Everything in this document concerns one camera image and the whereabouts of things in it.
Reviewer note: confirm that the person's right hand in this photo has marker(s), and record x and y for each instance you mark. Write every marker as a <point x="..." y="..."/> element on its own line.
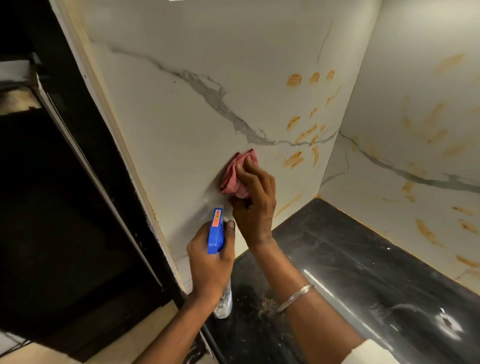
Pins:
<point x="258" y="213"/>

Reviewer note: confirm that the silver bangle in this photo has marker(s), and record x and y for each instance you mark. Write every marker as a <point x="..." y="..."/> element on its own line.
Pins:
<point x="298" y="294"/>

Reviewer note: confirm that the person's left hand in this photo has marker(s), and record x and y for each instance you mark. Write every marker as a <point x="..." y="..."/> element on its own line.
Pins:
<point x="210" y="273"/>

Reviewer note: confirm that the black refrigerator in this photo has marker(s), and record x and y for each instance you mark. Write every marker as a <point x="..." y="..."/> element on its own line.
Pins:
<point x="45" y="225"/>

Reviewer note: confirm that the person's left forearm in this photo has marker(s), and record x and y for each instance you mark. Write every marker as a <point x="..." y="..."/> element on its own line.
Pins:
<point x="176" y="333"/>

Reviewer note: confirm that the clear spray bottle blue nozzle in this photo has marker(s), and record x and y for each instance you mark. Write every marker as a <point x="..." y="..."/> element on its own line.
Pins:
<point x="216" y="236"/>

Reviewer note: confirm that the white shirt sleeve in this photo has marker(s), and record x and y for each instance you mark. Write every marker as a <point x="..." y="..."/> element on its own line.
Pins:
<point x="371" y="354"/>

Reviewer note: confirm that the person's right forearm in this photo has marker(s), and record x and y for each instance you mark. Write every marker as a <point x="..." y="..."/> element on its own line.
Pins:
<point x="315" y="326"/>

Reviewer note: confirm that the pink checked cleaning cloth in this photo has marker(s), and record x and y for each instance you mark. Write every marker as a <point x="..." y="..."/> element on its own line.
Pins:
<point x="232" y="180"/>

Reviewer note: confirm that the black door frame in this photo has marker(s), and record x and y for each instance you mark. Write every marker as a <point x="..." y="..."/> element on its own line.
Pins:
<point x="101" y="150"/>

